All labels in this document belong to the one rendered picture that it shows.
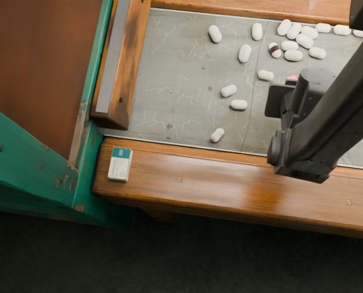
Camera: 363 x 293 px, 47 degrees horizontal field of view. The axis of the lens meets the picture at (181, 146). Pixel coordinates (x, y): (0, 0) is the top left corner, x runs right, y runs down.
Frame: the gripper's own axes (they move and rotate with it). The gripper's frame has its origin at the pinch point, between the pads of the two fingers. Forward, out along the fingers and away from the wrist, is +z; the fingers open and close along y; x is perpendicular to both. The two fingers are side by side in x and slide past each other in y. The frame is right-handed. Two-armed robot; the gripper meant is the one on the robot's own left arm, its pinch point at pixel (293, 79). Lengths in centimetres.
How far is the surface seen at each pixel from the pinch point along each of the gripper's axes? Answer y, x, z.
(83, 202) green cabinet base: 35.8, 18.2, -21.8
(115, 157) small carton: 31.4, 12.3, -14.9
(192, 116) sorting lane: 18.5, 9.0, -3.1
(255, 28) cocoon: 8.0, -4.9, 11.7
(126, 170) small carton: 28.9, 13.7, -16.7
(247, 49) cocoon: 9.2, -1.9, 7.6
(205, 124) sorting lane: 15.7, 9.9, -4.2
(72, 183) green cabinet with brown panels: 35.6, 10.4, -25.3
